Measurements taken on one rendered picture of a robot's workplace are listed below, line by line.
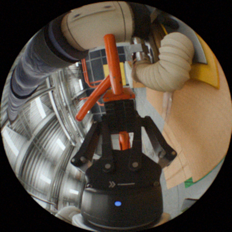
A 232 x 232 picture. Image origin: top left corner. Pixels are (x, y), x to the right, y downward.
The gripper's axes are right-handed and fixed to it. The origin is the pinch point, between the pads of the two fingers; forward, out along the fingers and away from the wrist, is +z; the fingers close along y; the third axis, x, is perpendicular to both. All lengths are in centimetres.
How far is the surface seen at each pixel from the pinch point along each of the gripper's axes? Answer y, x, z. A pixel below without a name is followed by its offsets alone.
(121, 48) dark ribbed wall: 88, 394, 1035
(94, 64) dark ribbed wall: -295, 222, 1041
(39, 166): -500, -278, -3
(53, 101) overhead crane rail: -189, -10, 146
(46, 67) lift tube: -15.2, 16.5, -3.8
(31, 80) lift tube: -24.4, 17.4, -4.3
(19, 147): -508, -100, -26
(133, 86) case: 24, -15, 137
